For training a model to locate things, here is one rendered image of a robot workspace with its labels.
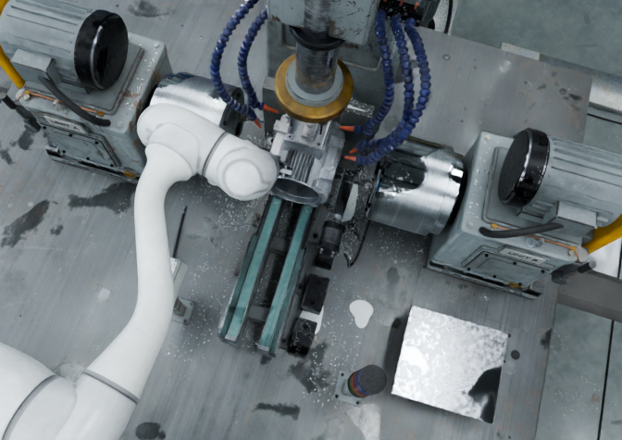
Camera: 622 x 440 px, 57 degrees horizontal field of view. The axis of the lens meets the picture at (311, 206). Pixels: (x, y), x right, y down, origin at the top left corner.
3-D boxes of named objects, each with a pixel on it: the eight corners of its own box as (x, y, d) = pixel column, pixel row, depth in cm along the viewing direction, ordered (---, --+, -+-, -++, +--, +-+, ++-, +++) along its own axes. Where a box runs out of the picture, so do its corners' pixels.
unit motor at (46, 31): (56, 67, 173) (-9, -38, 133) (160, 95, 171) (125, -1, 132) (18, 140, 164) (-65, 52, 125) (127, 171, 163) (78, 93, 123)
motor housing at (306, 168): (280, 134, 172) (280, 102, 154) (342, 152, 171) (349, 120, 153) (260, 194, 165) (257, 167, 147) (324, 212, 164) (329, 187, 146)
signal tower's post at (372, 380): (339, 370, 161) (358, 355, 122) (366, 378, 161) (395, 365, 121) (331, 398, 158) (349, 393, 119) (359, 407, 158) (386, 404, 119)
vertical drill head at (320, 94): (287, 75, 148) (290, -78, 102) (354, 94, 147) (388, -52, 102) (266, 134, 142) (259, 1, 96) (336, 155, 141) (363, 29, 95)
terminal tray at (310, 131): (295, 113, 157) (295, 99, 151) (332, 123, 157) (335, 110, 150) (282, 151, 153) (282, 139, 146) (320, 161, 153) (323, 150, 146)
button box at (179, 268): (167, 260, 148) (155, 253, 144) (189, 265, 145) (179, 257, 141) (142, 325, 142) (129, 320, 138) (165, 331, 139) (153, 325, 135)
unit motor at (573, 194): (467, 182, 167) (526, 109, 127) (578, 214, 165) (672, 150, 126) (450, 265, 158) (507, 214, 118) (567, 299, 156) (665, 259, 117)
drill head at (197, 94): (145, 87, 176) (124, 36, 152) (259, 119, 174) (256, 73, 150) (113, 158, 167) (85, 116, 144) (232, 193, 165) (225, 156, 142)
